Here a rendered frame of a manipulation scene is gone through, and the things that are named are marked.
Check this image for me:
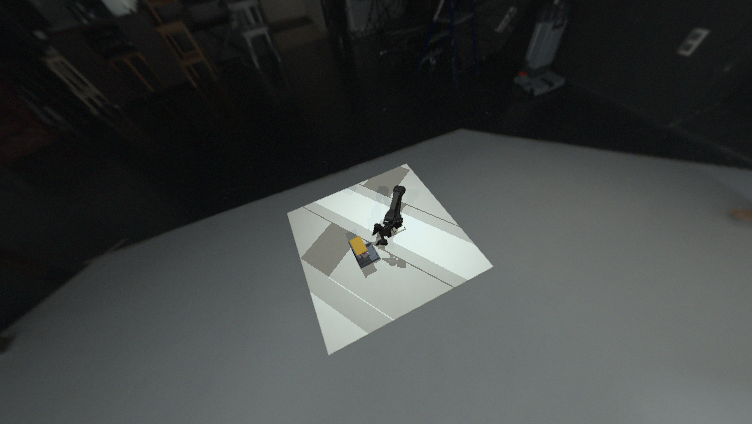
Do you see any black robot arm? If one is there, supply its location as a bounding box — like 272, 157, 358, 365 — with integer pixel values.
381, 185, 406, 238

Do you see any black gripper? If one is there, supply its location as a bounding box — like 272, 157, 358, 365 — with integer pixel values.
372, 223, 388, 246

